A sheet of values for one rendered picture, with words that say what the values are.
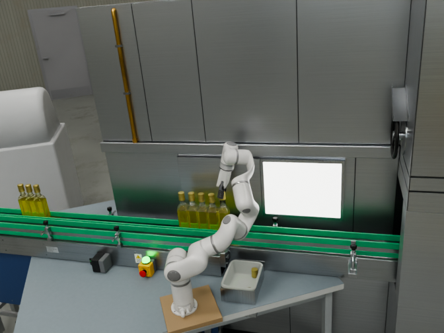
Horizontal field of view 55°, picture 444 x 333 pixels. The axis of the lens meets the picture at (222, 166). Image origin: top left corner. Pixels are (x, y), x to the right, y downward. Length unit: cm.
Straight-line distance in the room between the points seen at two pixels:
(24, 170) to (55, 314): 214
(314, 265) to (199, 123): 95
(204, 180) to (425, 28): 132
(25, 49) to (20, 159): 764
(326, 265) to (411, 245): 47
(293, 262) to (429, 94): 107
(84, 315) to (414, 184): 162
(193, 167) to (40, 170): 214
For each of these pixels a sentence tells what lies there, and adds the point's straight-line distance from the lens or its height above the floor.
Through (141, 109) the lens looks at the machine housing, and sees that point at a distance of 240.
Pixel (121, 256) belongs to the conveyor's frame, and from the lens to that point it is 250.
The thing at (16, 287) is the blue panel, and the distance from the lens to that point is 318.
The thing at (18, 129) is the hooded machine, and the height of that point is 117.
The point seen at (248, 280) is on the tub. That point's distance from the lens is 225.
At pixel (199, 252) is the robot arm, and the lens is 185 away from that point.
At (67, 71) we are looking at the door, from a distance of 1161.
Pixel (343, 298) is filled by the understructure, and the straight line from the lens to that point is 266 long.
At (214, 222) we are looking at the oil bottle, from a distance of 229.
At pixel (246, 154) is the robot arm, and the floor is 141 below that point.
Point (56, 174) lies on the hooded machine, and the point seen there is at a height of 73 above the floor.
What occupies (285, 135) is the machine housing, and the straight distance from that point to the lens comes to 220.
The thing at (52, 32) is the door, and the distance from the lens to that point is 1153.
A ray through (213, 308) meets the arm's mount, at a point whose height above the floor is 77.
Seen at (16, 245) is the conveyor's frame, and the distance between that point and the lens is 291.
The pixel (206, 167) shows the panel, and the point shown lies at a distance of 233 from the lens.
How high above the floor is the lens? 214
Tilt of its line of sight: 22 degrees down
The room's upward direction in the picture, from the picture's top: 5 degrees counter-clockwise
